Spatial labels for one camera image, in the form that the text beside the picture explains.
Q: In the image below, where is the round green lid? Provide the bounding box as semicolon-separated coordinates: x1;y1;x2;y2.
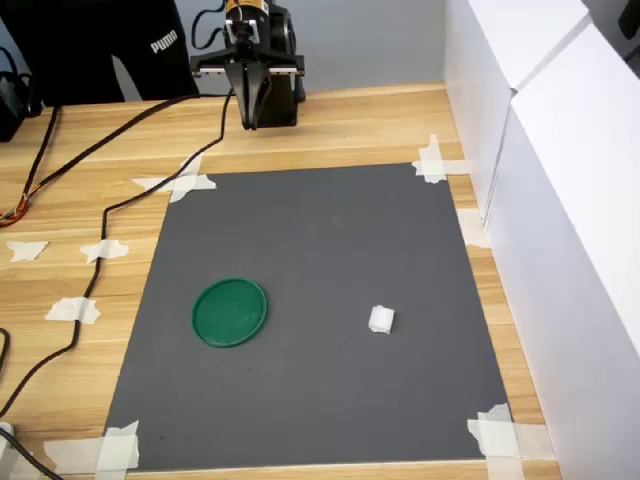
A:
191;277;269;349

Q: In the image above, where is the black box device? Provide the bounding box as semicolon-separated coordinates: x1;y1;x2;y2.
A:
0;47;45;144

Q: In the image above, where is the person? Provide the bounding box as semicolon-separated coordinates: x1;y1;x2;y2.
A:
0;0;202;108

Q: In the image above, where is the small white plastic terminal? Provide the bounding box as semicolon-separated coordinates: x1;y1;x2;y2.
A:
367;304;396;335

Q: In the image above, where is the black cable with coloured wires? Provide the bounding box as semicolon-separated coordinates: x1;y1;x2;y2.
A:
0;104;62;221
0;92;226;229

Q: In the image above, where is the dark grey mat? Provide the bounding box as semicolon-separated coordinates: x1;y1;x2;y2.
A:
102;162;514;474

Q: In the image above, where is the black chair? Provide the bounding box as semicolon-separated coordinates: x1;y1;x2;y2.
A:
617;5;640;40

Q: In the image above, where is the black camera cable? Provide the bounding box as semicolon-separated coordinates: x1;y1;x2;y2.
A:
0;0;236;419

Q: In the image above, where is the white tape piece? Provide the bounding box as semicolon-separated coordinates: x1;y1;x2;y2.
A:
466;402;557;480
44;296;102;324
456;209;494;249
80;239;131;265
5;240;50;264
411;133;475;184
43;419;141;476
131;152;219;204

